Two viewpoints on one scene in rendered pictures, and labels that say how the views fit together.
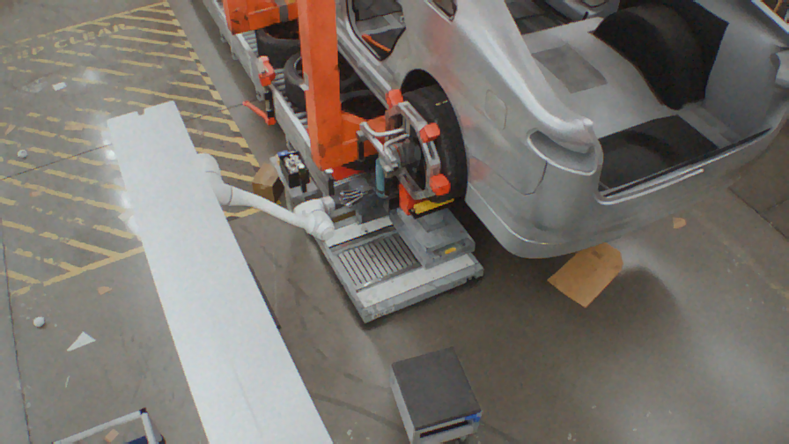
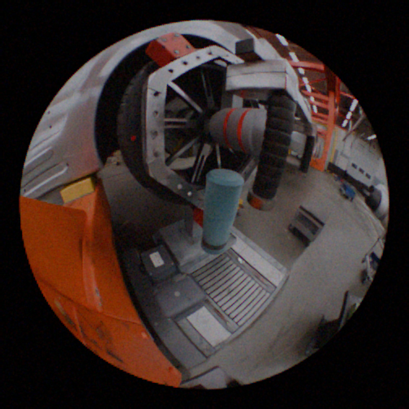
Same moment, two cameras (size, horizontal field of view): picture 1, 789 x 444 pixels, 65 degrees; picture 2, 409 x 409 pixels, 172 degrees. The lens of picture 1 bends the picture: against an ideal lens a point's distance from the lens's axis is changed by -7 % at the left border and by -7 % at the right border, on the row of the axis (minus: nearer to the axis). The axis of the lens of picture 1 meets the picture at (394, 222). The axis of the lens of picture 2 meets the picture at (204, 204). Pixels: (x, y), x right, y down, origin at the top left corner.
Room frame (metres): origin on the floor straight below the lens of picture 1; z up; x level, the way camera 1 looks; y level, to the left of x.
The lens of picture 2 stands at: (3.11, 0.33, 0.84)
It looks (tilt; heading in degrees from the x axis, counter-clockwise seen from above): 34 degrees down; 257
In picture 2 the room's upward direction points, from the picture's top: 5 degrees clockwise
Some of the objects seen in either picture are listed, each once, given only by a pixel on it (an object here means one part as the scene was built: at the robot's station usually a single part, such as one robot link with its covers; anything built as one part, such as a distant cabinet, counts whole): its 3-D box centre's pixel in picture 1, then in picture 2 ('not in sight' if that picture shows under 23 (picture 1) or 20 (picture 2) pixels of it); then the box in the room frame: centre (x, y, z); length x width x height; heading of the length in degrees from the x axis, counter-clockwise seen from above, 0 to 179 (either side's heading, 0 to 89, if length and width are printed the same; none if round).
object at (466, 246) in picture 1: (431, 230); (194, 240); (3.03, -0.24, 0.13); 0.50 x 0.36 x 0.10; 27
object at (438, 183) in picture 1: (439, 184); not in sight; (2.68, -0.24, 0.85); 0.09 x 0.08 x 0.07; 27
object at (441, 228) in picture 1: (432, 209); (195, 221); (3.03, -0.24, 0.32); 0.40 x 0.30 x 0.28; 27
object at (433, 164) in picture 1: (410, 151); (229, 127); (2.95, -0.09, 0.85); 0.54 x 0.07 x 0.54; 27
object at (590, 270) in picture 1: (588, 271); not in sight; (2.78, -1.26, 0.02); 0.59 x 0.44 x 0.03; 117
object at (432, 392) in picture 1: (434, 401); (309, 221); (1.76, -0.22, 0.17); 0.43 x 0.36 x 0.34; 18
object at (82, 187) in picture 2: not in sight; (79, 184); (3.49, -0.02, 0.71); 0.14 x 0.14 x 0.05; 27
